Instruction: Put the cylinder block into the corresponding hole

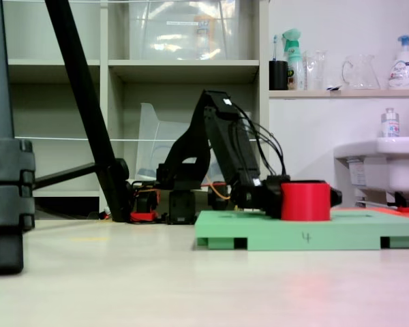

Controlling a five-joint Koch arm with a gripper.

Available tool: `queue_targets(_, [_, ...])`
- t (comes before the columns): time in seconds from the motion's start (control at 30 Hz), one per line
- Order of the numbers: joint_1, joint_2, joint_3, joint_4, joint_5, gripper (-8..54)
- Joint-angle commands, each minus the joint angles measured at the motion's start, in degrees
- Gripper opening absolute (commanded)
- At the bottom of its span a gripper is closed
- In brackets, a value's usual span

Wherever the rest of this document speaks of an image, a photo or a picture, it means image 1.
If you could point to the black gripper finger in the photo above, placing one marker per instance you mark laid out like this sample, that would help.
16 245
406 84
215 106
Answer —
275 206
335 197

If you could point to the red cylinder block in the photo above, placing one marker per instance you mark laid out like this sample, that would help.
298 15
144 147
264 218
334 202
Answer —
305 202

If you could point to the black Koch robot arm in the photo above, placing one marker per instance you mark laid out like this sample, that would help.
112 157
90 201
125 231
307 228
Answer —
225 143

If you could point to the green shape sorter board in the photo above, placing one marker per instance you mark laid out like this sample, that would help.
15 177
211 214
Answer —
327 235

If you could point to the red and black table clamp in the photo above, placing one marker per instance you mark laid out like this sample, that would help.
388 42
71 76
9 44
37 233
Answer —
218 201
405 204
143 216

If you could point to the white sink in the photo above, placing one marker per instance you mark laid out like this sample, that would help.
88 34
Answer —
395 160

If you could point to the small clear pump bottle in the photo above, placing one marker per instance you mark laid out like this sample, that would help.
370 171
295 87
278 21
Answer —
390 126

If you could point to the wooden ledge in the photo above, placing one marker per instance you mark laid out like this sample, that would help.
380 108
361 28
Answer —
327 93

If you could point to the black cup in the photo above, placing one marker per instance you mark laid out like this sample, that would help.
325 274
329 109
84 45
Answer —
278 76

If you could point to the green spray bottle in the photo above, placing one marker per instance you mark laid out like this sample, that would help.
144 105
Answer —
294 68

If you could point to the clear measuring cup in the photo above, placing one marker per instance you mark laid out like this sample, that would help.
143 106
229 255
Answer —
316 71

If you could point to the clear glass pitcher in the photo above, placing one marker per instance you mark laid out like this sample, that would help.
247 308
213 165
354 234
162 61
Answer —
361 73

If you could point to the clear plastic tub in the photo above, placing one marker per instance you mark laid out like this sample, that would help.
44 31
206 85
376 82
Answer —
150 136

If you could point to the blue white toothbrush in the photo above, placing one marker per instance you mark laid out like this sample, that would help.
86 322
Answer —
275 46

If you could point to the white foam soap bottle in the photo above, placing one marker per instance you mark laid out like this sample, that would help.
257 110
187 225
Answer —
404 71

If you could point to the pale shelving unit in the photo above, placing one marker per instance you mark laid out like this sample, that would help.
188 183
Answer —
184 63

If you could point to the clear plastic storage box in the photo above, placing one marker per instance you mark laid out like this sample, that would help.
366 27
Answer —
177 34

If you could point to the black tripod brace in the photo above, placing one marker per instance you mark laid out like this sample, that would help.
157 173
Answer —
64 175

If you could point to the dark tripod leg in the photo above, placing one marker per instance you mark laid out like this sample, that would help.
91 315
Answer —
0 102
82 85

